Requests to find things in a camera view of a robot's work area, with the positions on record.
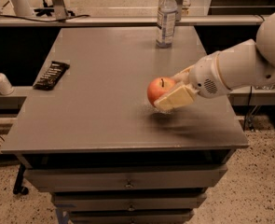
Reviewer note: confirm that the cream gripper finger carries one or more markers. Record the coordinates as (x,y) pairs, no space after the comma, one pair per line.
(178,96)
(183,76)

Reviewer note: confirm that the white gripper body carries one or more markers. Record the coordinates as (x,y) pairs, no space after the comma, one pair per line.
(204,75)

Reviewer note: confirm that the red apple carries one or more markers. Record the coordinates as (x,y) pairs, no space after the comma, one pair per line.
(158,87)

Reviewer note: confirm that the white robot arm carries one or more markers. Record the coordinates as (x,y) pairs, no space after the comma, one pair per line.
(250,63)

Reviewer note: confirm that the black rxbar chocolate bar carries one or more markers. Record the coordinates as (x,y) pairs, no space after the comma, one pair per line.
(52,76)

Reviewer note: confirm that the clear plastic water bottle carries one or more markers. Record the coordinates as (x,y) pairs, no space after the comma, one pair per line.
(166,20)

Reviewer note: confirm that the top grey drawer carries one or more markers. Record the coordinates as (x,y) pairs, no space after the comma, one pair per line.
(133,178)

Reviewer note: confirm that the grey drawer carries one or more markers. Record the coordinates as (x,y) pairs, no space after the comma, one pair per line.
(135,217)
(129,202)
(133,178)

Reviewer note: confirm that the middle grey drawer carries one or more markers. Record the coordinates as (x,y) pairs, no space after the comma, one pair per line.
(129,202)

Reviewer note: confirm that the bottom grey drawer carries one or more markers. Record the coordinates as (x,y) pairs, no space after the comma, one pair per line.
(135,217)

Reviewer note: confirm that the white pump dispenser bottle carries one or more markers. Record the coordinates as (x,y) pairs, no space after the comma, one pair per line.
(5,86)

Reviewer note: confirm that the black table leg caster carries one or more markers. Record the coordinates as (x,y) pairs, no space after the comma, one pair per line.
(18,186)

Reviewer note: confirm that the grey metal post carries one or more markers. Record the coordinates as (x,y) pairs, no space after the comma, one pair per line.
(60,9)

